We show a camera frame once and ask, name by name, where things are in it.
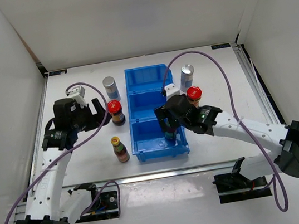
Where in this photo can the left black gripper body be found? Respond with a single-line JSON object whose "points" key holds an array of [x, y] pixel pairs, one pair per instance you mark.
{"points": [[84, 120]]}

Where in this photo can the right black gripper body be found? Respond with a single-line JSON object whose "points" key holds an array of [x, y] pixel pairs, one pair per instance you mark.
{"points": [[178, 121]]}

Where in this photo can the red-lidded sauce jar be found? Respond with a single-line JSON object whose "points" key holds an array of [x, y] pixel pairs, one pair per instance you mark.
{"points": [[115, 110], [194, 95]]}

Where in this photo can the yellow-capped sauce bottle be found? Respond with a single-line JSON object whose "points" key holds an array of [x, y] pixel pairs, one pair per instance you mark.
{"points": [[120, 150], [170, 135]]}

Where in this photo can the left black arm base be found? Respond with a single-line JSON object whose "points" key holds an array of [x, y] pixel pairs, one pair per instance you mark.
{"points": [[107, 205]]}

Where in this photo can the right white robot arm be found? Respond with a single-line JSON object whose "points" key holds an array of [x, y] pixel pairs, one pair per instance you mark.
{"points": [[279, 144]]}

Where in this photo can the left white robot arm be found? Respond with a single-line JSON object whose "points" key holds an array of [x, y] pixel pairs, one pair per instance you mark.
{"points": [[58, 147]]}

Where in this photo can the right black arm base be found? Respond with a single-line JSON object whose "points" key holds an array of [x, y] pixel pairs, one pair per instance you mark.
{"points": [[234, 187]]}

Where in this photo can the blue three-compartment plastic bin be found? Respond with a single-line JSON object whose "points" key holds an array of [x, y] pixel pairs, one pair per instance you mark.
{"points": [[143, 89]]}

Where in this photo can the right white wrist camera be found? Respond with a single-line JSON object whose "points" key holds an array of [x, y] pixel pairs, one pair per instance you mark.
{"points": [[170, 90]]}

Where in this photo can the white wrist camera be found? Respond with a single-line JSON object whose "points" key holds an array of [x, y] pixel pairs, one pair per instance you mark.
{"points": [[77, 94], [170, 90]]}

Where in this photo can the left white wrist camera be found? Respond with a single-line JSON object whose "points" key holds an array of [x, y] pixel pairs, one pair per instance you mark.
{"points": [[77, 94]]}

